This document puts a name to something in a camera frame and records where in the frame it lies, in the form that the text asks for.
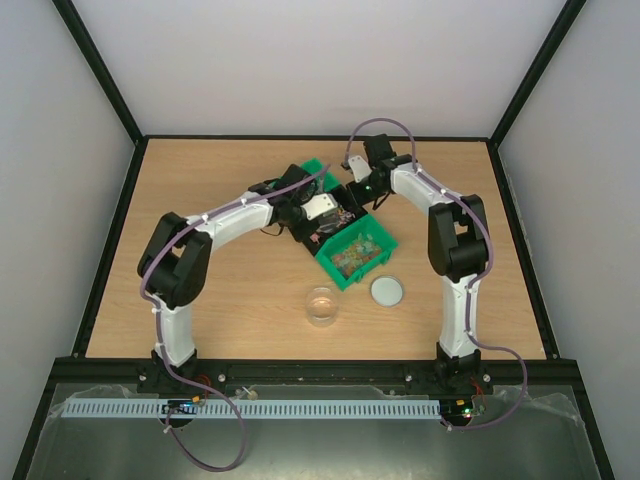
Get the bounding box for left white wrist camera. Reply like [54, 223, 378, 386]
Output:
[301, 193, 339, 221]

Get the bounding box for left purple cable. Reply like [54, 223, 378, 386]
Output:
[138, 164, 333, 472]

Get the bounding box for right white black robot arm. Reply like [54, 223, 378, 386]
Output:
[342, 134, 493, 392]

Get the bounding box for purple cable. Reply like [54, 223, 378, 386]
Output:
[138, 164, 333, 472]
[345, 117, 530, 434]

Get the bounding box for clear plastic jar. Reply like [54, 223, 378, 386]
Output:
[305, 287, 339, 327]

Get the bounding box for white jar lid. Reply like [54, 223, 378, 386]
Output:
[370, 275, 404, 308]

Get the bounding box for green bin of gummy candies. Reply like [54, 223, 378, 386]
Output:
[315, 214, 398, 291]

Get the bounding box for metal scoop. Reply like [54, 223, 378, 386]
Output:
[318, 209, 343, 234]

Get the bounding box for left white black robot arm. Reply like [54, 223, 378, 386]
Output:
[137, 166, 333, 377]

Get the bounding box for black aluminium frame rail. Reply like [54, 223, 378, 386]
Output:
[49, 357, 581, 396]

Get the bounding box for slotted grey cable duct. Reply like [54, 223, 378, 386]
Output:
[61, 398, 441, 420]

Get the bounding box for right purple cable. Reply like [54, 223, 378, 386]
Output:
[345, 117, 530, 434]

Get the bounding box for black bin of lollipops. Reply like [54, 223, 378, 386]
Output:
[289, 186, 368, 256]

